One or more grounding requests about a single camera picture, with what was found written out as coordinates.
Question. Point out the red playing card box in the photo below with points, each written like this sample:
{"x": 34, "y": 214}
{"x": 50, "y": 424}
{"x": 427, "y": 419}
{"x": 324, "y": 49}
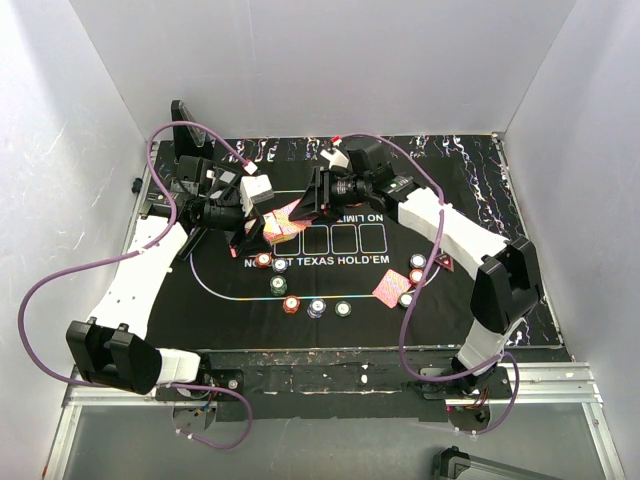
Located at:
{"x": 279, "y": 228}

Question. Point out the black case bottom right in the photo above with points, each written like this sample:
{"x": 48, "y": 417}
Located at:
{"x": 454, "y": 464}

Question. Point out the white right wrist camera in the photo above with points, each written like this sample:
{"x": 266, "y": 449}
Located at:
{"x": 335, "y": 157}

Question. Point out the green poker chip stack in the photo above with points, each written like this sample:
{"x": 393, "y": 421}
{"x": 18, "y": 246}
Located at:
{"x": 343, "y": 309}

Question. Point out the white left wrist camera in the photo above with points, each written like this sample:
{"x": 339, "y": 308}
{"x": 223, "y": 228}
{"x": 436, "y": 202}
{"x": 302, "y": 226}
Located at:
{"x": 254, "y": 190}

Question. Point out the red chips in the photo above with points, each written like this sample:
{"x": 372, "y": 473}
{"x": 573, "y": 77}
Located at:
{"x": 416, "y": 276}
{"x": 263, "y": 260}

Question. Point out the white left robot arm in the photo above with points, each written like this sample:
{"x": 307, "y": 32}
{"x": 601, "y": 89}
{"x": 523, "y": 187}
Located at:
{"x": 110, "y": 348}

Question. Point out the green chips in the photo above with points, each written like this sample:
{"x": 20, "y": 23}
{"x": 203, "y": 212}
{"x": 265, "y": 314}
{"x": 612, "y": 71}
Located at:
{"x": 278, "y": 285}
{"x": 405, "y": 300}

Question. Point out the red cards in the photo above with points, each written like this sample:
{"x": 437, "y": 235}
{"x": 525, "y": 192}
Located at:
{"x": 391, "y": 287}

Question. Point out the blue poker chip stack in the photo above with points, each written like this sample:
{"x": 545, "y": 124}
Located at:
{"x": 316, "y": 308}

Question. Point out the blue chips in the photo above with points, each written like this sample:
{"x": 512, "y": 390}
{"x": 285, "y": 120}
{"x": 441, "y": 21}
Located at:
{"x": 418, "y": 261}
{"x": 280, "y": 265}

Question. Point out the black chess board lid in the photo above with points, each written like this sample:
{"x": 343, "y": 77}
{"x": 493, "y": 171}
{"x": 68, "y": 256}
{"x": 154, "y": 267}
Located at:
{"x": 189, "y": 140}

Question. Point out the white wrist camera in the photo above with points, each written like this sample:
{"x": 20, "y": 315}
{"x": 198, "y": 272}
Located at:
{"x": 335, "y": 157}
{"x": 254, "y": 190}

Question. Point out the black poker felt mat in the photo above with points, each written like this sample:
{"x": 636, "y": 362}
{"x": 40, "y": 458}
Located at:
{"x": 215, "y": 301}

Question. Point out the red poker chip stack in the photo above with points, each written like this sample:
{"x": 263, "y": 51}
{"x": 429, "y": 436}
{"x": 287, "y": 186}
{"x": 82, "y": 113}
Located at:
{"x": 291, "y": 304}

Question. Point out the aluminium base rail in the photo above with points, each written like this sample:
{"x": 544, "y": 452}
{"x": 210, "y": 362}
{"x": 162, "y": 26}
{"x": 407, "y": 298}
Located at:
{"x": 330, "y": 414}

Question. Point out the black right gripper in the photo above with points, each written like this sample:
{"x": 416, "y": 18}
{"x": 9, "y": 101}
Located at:
{"x": 309, "y": 205}

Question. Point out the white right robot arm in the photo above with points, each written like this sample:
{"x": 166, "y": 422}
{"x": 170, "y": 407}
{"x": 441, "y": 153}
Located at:
{"x": 506, "y": 273}

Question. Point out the black white chess board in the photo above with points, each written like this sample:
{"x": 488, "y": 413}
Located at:
{"x": 193, "y": 239}

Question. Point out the black red all-in triangle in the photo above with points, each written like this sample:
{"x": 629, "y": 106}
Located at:
{"x": 445, "y": 261}

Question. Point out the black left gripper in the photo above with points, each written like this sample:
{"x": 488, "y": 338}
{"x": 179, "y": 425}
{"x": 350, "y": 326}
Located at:
{"x": 246, "y": 239}

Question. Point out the red card being dealt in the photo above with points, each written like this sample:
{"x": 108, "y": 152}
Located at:
{"x": 297, "y": 211}

